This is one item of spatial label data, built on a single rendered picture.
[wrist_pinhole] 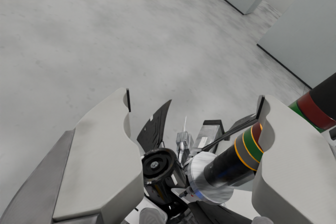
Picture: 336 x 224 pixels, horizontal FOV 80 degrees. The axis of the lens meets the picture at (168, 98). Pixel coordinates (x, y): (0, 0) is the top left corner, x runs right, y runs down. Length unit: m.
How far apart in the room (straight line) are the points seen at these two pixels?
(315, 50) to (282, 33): 0.81
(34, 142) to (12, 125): 0.22
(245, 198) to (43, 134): 1.57
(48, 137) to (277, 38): 5.28
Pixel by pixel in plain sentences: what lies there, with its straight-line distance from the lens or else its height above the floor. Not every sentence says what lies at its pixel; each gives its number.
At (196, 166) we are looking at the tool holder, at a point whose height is 1.44.
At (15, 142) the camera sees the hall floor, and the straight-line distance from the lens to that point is 1.89.
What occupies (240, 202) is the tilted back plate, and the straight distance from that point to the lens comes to 0.75.
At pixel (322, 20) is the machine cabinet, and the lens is 5.74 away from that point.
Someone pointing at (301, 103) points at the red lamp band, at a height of 1.60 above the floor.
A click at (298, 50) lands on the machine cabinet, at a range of 5.85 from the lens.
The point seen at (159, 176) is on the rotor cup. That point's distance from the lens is 0.48.
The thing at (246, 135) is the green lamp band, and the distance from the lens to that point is 0.23.
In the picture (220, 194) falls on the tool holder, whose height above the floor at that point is 1.44.
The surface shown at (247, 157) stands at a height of 1.53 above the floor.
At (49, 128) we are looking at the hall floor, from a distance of 1.94.
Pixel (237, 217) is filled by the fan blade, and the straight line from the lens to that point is 0.49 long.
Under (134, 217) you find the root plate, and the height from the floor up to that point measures 1.19.
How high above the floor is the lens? 1.67
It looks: 41 degrees down
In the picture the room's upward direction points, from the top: 35 degrees clockwise
